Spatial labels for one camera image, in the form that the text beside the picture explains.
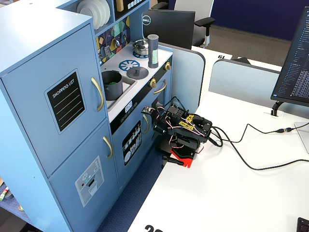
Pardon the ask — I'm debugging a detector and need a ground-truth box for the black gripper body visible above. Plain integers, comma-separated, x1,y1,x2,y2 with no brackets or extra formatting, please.
156,110,175,128

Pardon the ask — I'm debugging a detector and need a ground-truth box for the grey toy cup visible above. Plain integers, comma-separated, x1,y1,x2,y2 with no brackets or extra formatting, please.
147,33,160,69

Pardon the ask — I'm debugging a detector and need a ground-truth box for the blue oven door window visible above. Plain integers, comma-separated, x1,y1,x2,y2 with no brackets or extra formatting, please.
151,72,173,115

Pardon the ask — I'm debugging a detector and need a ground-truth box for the black table clamp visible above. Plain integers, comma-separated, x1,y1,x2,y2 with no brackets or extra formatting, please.
162,155,185,168

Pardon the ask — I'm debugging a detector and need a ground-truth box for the gray toy sink basin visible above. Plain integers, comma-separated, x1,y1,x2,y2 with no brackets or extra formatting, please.
104,74,139,112

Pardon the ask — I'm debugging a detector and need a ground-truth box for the gray desk divider panel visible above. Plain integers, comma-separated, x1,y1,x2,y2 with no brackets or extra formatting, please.
158,42,207,115
208,58,309,119

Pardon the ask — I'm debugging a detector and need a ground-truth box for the gray pot lid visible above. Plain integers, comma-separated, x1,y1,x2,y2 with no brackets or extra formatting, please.
126,66,150,80

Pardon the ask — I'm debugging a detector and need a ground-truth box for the gray plastic pot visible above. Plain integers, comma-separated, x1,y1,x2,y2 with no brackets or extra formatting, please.
101,70,124,102

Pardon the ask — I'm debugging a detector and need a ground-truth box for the blue door dishwasher print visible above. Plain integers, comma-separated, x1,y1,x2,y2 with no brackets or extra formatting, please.
111,112,156,192

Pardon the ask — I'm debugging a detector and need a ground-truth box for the steel pot with lid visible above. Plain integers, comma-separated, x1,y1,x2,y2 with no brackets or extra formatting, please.
132,38,149,57

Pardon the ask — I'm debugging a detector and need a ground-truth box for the steel slotted spatula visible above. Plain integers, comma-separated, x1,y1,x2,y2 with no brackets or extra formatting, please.
104,36,112,56

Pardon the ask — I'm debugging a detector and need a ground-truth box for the black Dell monitor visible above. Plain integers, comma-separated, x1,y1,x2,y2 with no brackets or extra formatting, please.
141,9,197,50

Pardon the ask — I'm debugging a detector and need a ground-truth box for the blue door ice dispenser print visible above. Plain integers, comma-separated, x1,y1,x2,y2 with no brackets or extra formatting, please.
48,119,120,232

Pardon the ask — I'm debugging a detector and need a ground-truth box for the black microwave door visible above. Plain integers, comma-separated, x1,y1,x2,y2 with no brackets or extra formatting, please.
112,0,149,22

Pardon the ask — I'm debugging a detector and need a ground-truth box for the white black office chair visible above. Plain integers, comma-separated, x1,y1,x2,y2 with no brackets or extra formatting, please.
169,0,216,48

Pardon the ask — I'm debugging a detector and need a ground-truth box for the white toy plate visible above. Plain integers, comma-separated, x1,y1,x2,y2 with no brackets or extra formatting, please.
86,0,107,28
76,1,101,30
98,0,112,25

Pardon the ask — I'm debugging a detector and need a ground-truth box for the blue door shopping list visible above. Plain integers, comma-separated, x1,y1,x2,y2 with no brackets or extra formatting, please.
0,23,108,179

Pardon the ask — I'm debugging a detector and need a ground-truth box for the silver monitor stand base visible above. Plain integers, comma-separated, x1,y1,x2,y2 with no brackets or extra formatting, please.
294,120,309,154

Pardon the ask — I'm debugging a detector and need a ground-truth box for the blue wooden toy kitchen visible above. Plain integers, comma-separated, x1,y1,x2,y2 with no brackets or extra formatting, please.
0,0,174,232

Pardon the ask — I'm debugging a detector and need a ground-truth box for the monitor showing code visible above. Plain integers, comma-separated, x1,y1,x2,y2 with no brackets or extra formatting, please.
270,6,309,108

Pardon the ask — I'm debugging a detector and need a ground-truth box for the black keyboard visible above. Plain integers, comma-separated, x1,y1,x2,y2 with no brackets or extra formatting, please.
296,217,309,232

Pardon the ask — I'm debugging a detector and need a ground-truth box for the gold dishwasher door handle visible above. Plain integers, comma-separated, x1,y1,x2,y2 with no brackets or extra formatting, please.
142,114,151,134

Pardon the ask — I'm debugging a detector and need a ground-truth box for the bare wrist camera board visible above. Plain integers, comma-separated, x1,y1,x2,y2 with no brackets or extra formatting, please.
140,105,156,116

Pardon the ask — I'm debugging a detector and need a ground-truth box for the gold oven handle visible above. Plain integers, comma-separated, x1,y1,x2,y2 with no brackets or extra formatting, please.
153,79,168,95

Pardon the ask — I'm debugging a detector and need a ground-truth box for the robot arm base mount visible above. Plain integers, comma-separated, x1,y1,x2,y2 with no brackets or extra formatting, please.
169,146,197,169

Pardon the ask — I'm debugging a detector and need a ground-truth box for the gold freezer door handle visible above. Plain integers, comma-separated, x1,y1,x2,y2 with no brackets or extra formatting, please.
102,135,114,160

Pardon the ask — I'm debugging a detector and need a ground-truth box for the gold fridge door handle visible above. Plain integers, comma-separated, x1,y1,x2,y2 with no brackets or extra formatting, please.
90,76,105,113

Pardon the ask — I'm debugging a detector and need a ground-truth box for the black cable with USB plug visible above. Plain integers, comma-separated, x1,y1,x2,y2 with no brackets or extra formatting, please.
210,120,309,148

